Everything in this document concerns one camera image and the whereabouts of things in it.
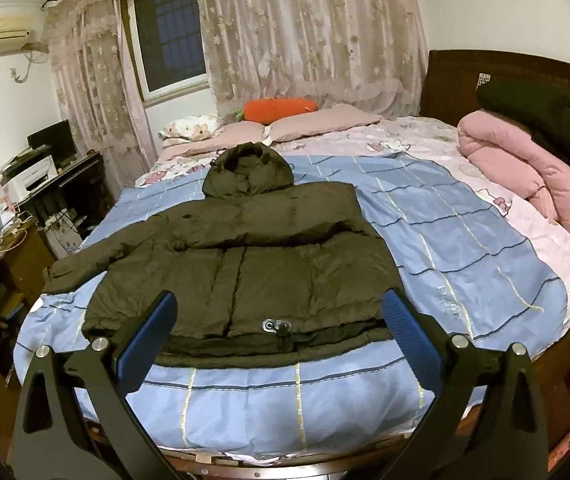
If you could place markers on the black computer monitor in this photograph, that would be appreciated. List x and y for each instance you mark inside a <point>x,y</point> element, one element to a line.
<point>52,139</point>

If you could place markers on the orange carrot plush toy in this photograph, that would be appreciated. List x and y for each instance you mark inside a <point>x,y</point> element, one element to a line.
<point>277,109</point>

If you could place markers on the window with bars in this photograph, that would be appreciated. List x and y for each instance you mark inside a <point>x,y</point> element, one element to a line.
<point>172,30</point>

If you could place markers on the white printer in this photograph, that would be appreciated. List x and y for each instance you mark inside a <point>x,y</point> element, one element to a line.
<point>32,172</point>

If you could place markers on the blue checked blanket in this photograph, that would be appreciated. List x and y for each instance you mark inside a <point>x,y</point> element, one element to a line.
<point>440,240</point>

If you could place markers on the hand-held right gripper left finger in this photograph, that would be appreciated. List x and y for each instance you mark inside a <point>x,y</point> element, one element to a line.
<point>147,332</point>

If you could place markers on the pink comforter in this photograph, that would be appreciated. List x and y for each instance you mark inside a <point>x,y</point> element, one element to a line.
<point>510,160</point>

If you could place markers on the wooden bed frame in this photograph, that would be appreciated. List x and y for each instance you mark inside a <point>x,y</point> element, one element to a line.
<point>565,375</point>

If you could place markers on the wall air conditioner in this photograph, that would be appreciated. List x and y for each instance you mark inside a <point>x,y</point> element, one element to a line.
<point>0,27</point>

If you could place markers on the black desk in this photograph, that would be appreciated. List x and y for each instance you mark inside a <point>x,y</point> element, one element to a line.
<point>82,185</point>

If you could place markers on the floral lace curtain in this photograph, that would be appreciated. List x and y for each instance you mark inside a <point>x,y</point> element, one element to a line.
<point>95,100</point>
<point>310,35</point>

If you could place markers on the white floral pillow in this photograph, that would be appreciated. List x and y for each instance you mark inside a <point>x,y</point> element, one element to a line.
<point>190,126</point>

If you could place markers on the olive green hooded puffer jacket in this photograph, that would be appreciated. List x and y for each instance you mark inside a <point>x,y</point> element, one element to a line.
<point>265,240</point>

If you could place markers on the pink pillow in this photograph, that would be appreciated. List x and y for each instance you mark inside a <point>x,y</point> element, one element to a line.
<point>235,135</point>
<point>322,121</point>

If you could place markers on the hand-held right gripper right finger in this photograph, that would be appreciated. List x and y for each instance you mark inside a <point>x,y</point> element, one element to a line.
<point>410,332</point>

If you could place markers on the wooden nightstand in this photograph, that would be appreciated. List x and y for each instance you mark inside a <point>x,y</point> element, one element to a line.
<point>25,260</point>

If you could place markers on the dark wooden headboard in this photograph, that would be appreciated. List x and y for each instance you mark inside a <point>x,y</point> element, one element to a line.
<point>452,80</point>

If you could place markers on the black garment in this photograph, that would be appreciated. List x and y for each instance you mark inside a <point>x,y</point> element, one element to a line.
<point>550,120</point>

